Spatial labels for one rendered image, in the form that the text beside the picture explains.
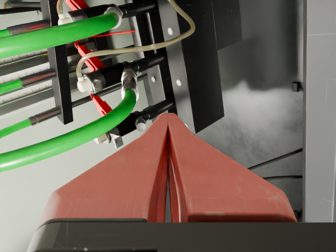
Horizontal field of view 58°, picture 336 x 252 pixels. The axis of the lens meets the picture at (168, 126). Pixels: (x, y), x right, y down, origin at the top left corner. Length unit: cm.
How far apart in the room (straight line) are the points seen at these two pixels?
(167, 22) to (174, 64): 6
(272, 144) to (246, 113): 8
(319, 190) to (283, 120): 17
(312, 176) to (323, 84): 13
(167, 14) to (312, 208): 35
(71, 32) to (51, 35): 2
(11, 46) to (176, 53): 29
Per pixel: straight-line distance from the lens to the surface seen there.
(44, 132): 72
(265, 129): 62
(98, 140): 45
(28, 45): 24
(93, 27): 26
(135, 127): 47
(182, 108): 51
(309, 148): 44
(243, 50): 58
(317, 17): 38
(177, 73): 49
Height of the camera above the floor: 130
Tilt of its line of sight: 34 degrees down
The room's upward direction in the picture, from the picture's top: 119 degrees counter-clockwise
